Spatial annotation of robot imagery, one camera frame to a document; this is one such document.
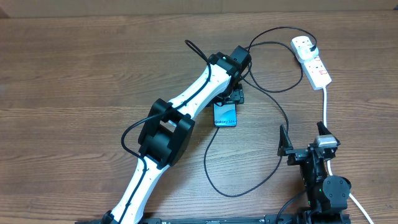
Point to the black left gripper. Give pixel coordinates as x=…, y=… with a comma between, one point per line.
x=237, y=95

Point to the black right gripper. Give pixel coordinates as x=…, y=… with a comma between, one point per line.
x=296, y=154

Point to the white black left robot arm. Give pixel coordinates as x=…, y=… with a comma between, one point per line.
x=168, y=129

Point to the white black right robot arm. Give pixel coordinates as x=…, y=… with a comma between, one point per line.
x=327, y=194

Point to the white charger plug adapter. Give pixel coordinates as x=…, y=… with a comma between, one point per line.
x=304, y=53

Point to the white power extension strip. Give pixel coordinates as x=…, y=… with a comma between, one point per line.
x=314, y=69

